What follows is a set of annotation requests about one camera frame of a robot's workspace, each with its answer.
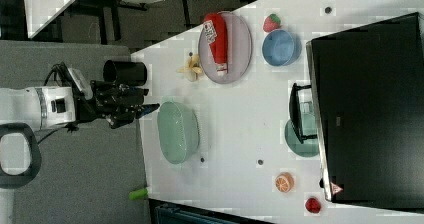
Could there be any green marker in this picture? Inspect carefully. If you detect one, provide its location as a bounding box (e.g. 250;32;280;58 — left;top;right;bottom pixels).
128;188;148;200

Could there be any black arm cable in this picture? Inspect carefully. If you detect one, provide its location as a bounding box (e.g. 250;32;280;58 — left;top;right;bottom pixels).
36;62;81;145

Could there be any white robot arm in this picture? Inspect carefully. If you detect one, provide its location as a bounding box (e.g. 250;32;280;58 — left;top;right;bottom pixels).
1;81;160;132

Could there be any black toaster oven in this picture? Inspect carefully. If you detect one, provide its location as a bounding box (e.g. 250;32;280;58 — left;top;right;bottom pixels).
289;13;424;213

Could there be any toy orange half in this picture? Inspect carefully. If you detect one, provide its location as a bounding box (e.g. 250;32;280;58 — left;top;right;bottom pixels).
275;172;294;193

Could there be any toy strawberry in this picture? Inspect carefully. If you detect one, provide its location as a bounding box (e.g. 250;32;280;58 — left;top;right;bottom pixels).
263;14;281;33

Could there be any white table in background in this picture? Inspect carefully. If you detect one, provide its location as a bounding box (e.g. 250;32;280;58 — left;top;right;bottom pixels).
24;0;75;39

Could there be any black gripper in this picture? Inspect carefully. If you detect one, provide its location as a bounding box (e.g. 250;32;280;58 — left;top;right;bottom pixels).
75;80;160;129

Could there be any blue bowl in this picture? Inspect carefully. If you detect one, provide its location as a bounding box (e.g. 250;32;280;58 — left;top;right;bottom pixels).
262;29;301;67

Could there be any green mug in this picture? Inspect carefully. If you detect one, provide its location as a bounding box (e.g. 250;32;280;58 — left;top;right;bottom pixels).
284;113;319;158

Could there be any peeled toy banana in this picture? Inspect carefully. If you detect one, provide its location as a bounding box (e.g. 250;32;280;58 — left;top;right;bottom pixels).
177;54;203;82

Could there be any black chair frame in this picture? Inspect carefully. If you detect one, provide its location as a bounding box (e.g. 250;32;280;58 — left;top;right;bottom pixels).
0;123;41;189

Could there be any grey round plate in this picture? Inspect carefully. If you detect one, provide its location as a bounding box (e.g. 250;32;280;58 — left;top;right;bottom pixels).
198;12;252;84

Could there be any green plastic strainer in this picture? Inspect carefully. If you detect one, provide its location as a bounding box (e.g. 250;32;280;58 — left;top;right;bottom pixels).
157;101;200;164

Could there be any small red toy fruit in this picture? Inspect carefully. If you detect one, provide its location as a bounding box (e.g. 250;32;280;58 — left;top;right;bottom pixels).
305;197;321;214

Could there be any black cylindrical cup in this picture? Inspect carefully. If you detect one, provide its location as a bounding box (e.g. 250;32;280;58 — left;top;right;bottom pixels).
103;60;148;86

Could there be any red ketchup bottle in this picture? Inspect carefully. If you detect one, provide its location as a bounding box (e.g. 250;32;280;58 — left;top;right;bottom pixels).
203;13;228;76

